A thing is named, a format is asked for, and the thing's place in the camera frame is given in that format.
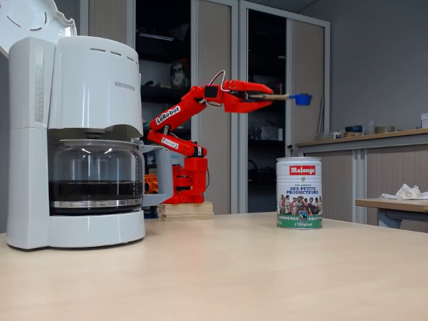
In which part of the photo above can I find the small side table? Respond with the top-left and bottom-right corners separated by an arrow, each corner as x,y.
354,197 -> 428,231

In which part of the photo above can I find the low grey sideboard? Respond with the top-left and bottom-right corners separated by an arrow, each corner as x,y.
296,128 -> 428,233

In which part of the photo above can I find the orange clamp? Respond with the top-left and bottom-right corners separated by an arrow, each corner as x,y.
144,173 -> 160,195

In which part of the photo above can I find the grey tall shutter cabinet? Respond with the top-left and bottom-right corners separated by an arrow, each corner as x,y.
237,0 -> 332,215
80,0 -> 240,215

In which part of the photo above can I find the white looped servo cable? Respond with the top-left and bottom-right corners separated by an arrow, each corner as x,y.
206,70 -> 227,89

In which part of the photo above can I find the blue coffee scoop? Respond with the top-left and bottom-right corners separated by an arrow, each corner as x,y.
249,93 -> 313,107

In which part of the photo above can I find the white drip coffee maker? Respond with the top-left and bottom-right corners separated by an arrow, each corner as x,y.
0,0 -> 146,250

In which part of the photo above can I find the Malongo coffee tin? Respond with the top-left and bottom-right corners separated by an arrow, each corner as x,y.
276,156 -> 324,230

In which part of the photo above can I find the glass carafe grey handle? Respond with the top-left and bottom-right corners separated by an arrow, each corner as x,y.
48,138 -> 175,215

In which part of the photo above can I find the green printed box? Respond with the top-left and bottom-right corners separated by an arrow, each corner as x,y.
170,62 -> 189,89

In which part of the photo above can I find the wooden base block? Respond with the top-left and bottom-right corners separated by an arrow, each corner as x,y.
156,201 -> 215,222

